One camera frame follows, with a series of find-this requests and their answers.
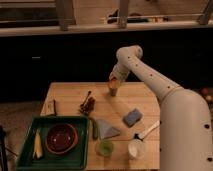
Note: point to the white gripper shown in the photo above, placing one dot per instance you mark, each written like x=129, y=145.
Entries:
x=112, y=76

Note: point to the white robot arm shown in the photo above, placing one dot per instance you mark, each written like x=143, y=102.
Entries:
x=185, y=130

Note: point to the small brown cup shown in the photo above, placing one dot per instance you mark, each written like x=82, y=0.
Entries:
x=113, y=91

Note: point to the dark brown spoon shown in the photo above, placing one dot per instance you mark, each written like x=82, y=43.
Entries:
x=86, y=98

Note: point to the blue sponge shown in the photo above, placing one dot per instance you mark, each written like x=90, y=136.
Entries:
x=132, y=117

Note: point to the green cucumber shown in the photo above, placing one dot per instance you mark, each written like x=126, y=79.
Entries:
x=95, y=129

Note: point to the wooden folding table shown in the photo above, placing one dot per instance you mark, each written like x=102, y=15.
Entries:
x=130, y=96

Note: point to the grey triangular cloth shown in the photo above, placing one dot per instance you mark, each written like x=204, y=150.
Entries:
x=106, y=130

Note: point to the dark stick utensil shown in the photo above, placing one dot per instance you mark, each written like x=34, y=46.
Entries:
x=54, y=107

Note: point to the green plastic cup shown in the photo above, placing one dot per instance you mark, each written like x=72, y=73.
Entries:
x=104, y=148

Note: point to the white cup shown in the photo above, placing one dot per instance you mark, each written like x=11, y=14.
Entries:
x=136, y=149

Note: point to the dark red bowl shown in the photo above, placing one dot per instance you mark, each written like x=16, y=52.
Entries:
x=61, y=138

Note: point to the green plastic tray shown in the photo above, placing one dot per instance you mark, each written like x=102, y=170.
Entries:
x=73, y=160

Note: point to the yellow corn cob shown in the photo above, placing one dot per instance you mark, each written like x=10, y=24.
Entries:
x=38, y=151

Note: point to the black stand at left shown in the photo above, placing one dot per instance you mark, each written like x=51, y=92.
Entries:
x=3, y=157

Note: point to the white handled brush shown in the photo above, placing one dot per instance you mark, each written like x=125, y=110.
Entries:
x=145, y=133

